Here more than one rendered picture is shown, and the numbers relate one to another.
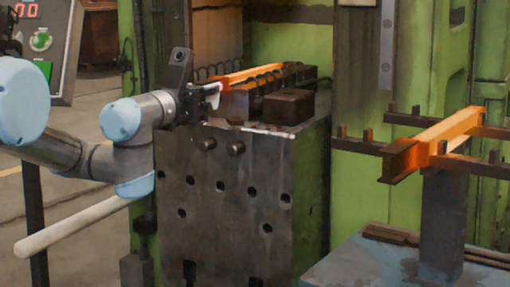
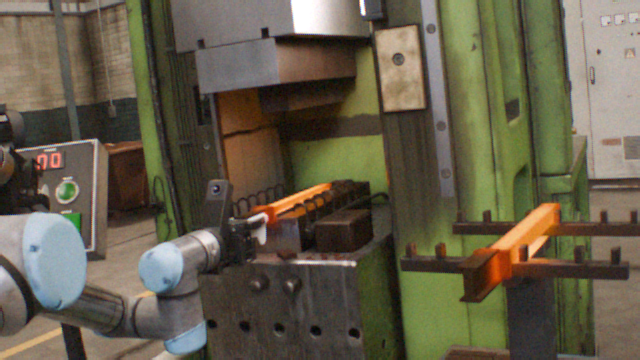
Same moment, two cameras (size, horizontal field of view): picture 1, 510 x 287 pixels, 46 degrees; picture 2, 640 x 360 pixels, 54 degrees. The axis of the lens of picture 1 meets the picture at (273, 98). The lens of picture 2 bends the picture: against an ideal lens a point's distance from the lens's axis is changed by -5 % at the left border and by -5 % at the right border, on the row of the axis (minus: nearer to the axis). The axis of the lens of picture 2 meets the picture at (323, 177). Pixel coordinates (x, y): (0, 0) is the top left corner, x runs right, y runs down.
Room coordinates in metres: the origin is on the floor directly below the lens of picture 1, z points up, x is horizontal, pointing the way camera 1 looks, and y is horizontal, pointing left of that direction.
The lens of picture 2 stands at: (0.02, 0.02, 1.25)
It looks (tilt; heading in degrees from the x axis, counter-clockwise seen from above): 8 degrees down; 359
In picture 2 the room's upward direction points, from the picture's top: 7 degrees counter-clockwise
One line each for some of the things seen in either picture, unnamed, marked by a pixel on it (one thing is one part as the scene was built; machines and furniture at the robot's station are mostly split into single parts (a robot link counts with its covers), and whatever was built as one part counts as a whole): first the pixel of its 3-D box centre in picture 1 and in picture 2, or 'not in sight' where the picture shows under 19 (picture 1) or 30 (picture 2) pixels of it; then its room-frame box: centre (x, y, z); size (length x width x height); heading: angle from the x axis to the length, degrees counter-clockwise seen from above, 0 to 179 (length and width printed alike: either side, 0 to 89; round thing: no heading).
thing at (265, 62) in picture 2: not in sight; (283, 64); (1.59, 0.05, 1.32); 0.42 x 0.20 x 0.10; 153
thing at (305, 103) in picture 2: not in sight; (303, 94); (1.61, 0.01, 1.24); 0.30 x 0.07 x 0.06; 153
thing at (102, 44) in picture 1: (81, 34); (105, 180); (8.22, 2.66, 0.43); 1.89 x 1.20 x 0.85; 56
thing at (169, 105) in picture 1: (158, 109); (200, 251); (1.17, 0.23, 0.99); 0.08 x 0.05 x 0.08; 63
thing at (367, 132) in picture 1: (381, 119); (452, 231); (1.01, -0.19, 1.01); 0.23 x 0.06 x 0.02; 146
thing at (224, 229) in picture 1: (273, 179); (336, 314); (1.57, 0.00, 0.69); 0.56 x 0.38 x 0.45; 153
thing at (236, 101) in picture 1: (253, 85); (301, 212); (1.59, 0.05, 0.96); 0.42 x 0.20 x 0.09; 153
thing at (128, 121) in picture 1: (131, 119); (173, 265); (1.10, 0.27, 0.98); 0.11 x 0.08 x 0.09; 153
